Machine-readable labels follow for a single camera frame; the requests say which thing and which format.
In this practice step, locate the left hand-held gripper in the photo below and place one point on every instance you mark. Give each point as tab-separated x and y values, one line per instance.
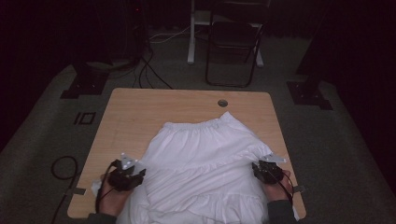
124	177

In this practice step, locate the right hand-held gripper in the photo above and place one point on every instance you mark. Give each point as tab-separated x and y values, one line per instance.
267	171

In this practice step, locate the white ruffled skirt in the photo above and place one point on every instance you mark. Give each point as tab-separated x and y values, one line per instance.
202	168

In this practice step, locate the person's right hand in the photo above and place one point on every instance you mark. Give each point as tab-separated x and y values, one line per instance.
277	189

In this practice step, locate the person's left hand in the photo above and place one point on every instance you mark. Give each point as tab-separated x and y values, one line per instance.
113	199

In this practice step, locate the black stand base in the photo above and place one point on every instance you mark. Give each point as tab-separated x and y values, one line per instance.
308	93
85	84

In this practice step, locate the black folding chair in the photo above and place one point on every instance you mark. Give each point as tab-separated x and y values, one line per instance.
236	40

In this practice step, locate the dark equipment tower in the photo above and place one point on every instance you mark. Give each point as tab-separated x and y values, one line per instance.
121	28

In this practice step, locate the grey table edge bracket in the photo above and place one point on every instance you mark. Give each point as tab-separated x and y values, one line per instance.
299	188

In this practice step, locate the white desk frame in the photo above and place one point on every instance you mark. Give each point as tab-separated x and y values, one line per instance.
192	37

